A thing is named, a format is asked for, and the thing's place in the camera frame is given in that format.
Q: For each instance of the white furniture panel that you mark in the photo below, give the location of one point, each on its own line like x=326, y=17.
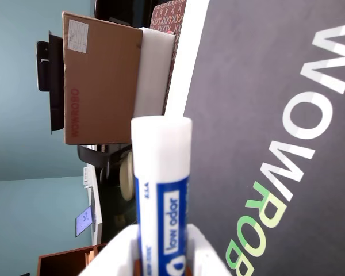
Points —
x=95, y=201

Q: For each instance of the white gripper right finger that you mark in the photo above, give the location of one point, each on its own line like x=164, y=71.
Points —
x=202, y=256

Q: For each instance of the red patterned chair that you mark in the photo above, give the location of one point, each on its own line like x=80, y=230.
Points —
x=166, y=14

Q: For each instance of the black plastic case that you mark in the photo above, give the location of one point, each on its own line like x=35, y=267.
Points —
x=53, y=86

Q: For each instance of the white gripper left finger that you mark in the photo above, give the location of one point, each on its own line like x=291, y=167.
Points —
x=118, y=253

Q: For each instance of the blue dry erase marker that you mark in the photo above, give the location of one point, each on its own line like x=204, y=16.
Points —
x=161, y=187

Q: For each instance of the beige oval object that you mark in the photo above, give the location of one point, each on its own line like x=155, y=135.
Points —
x=127, y=175

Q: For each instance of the black chair frame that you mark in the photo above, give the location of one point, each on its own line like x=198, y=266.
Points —
x=109, y=161

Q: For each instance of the lit display screen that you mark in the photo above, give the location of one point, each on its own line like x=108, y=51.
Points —
x=84, y=221

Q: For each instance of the dark grey WOWROBO mat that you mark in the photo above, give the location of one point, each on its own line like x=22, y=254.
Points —
x=261, y=86

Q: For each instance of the brown wooden shelf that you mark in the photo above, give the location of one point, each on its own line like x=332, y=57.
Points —
x=63, y=261

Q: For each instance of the brown cardboard box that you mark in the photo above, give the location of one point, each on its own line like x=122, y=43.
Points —
x=103, y=86

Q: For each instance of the white foam sheet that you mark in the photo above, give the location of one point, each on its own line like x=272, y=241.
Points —
x=152, y=72

